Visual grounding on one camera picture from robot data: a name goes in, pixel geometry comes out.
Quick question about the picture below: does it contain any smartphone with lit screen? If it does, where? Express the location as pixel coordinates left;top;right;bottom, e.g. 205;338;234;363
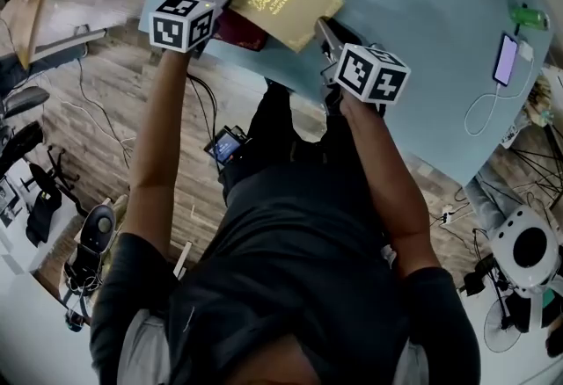
491;33;521;88

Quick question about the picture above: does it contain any white round fan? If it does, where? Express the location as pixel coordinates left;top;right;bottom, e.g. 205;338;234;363
488;204;561;300

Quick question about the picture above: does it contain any black camera device with screen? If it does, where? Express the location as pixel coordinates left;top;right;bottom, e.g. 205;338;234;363
203;124;252;168

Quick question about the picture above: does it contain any white charging cable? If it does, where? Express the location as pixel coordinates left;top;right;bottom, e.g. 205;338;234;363
463;53;536;138

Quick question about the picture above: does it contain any person's right forearm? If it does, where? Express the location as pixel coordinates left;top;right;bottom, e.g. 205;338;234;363
340;98;442;280

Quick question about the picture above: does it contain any black office chair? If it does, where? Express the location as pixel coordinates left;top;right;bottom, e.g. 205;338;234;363
0;85;83;217

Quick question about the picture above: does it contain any grey and black device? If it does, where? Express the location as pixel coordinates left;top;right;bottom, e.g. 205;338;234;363
65;203;118;283

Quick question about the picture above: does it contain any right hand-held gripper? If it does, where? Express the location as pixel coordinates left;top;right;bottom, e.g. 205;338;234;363
313;16;413;115

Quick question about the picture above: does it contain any dark red book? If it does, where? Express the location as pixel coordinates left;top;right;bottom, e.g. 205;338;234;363
212;0;270;53

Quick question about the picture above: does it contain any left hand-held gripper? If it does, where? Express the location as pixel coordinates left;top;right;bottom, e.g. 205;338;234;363
148;0;245;54

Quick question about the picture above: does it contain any white charger block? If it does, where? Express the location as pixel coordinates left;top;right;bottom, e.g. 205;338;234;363
515;40;535;62

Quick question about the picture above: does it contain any person's left forearm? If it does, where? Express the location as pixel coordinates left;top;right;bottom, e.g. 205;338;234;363
126;47;195;243

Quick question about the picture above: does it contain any white pedestal fan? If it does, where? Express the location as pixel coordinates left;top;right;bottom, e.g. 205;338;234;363
482;295;530;354

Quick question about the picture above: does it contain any green plastic bottle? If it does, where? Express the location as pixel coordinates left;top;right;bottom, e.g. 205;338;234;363
508;4;551;32

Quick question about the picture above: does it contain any person's black clothed body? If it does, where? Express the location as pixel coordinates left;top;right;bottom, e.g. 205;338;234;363
89;79;481;385

